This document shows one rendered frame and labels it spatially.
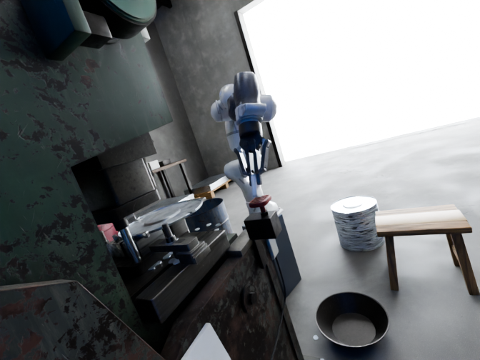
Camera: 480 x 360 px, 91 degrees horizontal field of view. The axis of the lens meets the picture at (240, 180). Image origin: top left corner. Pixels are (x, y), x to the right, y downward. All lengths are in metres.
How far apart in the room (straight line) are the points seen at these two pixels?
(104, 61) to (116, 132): 0.16
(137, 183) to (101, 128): 0.22
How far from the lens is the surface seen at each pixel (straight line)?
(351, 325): 1.36
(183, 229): 0.86
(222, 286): 0.67
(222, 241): 0.74
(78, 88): 0.59
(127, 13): 0.59
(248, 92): 0.80
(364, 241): 1.77
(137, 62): 0.72
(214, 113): 1.25
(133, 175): 0.73
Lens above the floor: 0.97
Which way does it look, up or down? 10 degrees down
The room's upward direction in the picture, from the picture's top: 18 degrees counter-clockwise
